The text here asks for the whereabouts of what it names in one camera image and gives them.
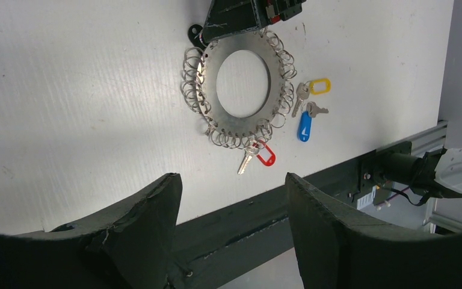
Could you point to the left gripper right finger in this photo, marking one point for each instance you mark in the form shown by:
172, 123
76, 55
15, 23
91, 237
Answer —
338, 246

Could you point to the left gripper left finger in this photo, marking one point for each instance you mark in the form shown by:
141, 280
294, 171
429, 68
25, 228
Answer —
125, 245

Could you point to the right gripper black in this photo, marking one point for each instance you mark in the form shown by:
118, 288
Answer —
229, 18

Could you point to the metal disc with key rings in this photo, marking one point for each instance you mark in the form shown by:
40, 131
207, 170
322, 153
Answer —
240, 87

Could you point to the silver key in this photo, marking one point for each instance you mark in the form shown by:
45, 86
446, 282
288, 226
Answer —
302, 93
249, 153
314, 110

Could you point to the red key tag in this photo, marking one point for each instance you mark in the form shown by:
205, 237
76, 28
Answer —
265, 155

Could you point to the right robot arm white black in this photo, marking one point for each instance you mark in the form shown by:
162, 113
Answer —
434, 175

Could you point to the silver key on yellow tag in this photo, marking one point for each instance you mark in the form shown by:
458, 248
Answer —
302, 93

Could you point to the blue key tag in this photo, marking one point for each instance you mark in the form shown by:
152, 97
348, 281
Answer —
305, 125

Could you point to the yellow key tag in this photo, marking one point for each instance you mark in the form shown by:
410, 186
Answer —
319, 86

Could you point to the silver key on blue tag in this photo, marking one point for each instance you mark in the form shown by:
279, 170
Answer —
314, 110

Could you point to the aluminium frame rail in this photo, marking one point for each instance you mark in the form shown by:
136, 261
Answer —
425, 141

